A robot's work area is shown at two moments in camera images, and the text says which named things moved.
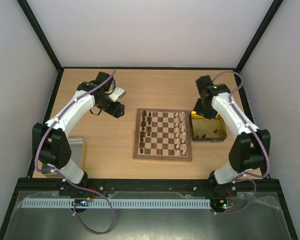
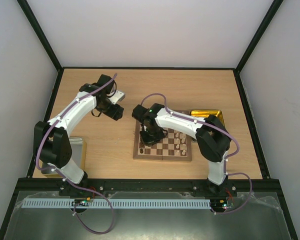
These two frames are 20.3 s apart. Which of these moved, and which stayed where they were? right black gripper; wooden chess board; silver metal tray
Moved: right black gripper
Stayed: wooden chess board; silver metal tray
